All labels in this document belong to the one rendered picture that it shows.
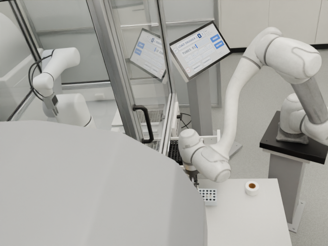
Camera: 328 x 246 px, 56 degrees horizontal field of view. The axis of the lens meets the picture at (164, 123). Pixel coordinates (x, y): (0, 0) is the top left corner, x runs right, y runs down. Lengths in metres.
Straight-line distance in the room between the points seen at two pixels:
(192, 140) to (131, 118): 0.38
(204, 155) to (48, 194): 0.85
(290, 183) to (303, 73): 1.08
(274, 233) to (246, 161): 1.42
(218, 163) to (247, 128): 2.06
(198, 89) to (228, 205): 1.19
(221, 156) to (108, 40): 0.67
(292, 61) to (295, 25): 3.29
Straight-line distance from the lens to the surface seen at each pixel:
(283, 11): 4.50
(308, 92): 1.51
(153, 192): 0.62
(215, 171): 1.28
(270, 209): 1.71
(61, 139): 0.66
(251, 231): 1.63
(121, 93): 1.02
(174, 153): 1.79
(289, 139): 2.00
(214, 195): 1.71
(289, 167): 2.13
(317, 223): 2.65
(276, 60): 1.35
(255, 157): 3.02
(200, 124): 2.81
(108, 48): 0.95
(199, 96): 2.64
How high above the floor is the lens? 2.15
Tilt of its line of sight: 38 degrees down
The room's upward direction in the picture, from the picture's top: 11 degrees counter-clockwise
